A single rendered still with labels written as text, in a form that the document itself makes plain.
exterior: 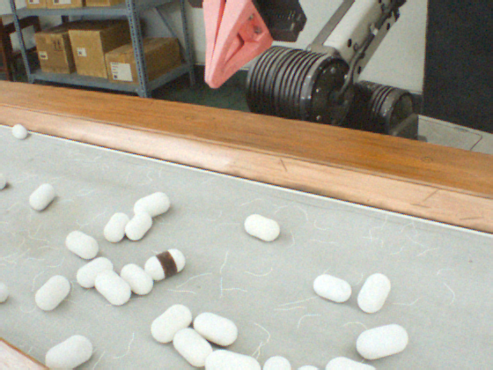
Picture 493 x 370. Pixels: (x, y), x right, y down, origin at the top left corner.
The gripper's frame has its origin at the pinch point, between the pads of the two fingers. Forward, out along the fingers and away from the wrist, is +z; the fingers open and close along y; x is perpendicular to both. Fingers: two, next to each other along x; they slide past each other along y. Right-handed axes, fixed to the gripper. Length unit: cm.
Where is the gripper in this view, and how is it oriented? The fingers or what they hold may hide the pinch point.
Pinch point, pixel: (214, 77)
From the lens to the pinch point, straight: 46.8
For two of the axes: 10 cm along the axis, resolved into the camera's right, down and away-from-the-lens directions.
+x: 3.7, 3.7, 8.5
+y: 8.6, 2.0, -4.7
